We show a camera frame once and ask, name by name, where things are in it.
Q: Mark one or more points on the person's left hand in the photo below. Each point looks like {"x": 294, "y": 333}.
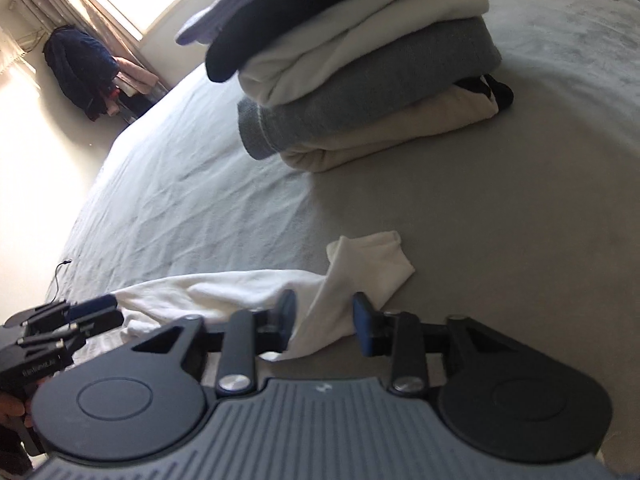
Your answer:
{"x": 10, "y": 410}

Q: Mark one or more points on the dark hanging clothes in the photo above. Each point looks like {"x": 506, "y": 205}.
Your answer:
{"x": 80, "y": 70}

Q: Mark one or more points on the beige folded garment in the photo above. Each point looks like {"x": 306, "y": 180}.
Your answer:
{"x": 390, "y": 135}

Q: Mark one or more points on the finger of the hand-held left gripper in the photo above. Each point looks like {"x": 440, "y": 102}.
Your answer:
{"x": 95, "y": 327}
{"x": 90, "y": 306}

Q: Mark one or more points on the grey folded sweater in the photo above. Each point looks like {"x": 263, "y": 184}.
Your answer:
{"x": 375, "y": 85}

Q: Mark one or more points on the grey bed blanket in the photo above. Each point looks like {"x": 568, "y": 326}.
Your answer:
{"x": 500, "y": 235}

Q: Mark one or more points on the white folded garment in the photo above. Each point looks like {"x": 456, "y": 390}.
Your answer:
{"x": 350, "y": 45}

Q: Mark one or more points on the white pants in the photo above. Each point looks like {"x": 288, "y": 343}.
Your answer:
{"x": 225, "y": 290}

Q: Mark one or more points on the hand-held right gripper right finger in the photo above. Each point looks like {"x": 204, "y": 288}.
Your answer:
{"x": 362, "y": 327}

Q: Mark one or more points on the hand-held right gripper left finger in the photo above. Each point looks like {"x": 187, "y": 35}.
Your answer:
{"x": 286, "y": 315}

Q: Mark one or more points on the black folded garment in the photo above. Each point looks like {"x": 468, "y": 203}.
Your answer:
{"x": 300, "y": 15}

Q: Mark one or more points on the beige curtain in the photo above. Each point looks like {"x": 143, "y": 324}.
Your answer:
{"x": 65, "y": 5}

